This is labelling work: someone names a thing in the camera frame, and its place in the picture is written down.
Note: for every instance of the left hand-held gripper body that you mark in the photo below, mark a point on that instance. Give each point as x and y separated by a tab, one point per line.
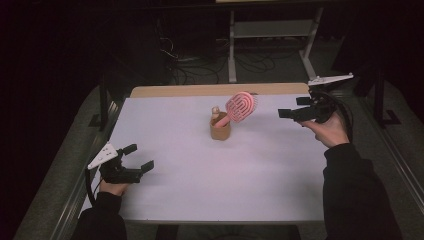
118	171

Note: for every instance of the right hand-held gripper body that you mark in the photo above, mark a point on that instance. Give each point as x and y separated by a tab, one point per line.
318	111

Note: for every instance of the pink hairbrush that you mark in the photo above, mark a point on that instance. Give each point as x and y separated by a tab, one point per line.
240	106

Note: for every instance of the tan bag-shaped holder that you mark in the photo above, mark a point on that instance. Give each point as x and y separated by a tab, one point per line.
220	132

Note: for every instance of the person's left hand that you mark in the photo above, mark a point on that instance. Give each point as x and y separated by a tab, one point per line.
113	188

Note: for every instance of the person's right hand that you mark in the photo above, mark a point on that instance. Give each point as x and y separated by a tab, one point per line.
328	133

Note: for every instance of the dark floor stand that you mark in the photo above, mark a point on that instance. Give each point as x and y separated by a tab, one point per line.
383	106
103	103

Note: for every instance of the beige bear figure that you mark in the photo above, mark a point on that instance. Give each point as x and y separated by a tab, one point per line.
215	111

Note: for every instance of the grey metal stand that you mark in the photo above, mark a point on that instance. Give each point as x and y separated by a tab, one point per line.
271	29

